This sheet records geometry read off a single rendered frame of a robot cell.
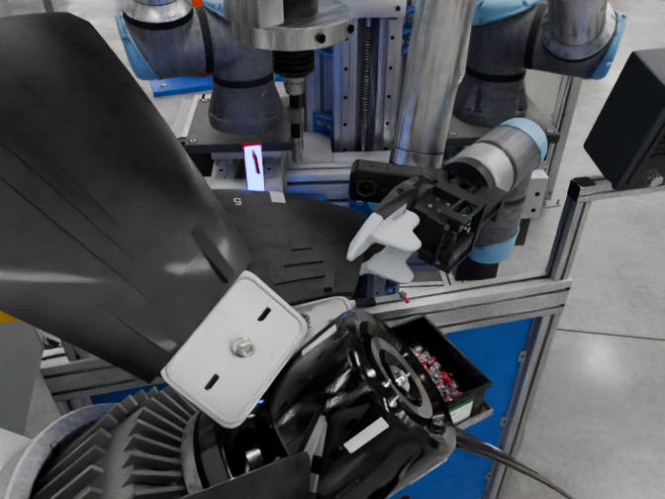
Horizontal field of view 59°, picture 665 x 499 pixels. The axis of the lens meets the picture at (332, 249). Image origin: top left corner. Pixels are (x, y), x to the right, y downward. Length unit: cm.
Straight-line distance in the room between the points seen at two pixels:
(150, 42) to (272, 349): 77
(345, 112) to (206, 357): 93
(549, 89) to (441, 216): 217
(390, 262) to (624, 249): 229
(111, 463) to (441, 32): 62
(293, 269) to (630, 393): 177
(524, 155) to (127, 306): 54
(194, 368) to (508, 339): 88
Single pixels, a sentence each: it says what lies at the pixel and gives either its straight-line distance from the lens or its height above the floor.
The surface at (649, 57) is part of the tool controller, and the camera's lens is 101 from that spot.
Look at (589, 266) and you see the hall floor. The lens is 269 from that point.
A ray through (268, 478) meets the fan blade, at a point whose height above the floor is 132.
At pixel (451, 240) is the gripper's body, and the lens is 62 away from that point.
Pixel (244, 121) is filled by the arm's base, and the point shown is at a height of 107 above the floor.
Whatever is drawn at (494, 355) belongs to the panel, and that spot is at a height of 67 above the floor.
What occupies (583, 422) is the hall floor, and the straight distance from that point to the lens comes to 207.
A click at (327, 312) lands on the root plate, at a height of 119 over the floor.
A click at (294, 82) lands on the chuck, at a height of 140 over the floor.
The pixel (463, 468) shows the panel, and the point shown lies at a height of 29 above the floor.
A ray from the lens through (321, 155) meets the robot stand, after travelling 127.
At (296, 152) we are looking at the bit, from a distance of 39.
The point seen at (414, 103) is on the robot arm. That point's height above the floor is 122.
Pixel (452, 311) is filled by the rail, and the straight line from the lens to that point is 106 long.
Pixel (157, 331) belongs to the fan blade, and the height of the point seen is 128.
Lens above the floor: 154
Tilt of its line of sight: 37 degrees down
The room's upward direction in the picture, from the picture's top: straight up
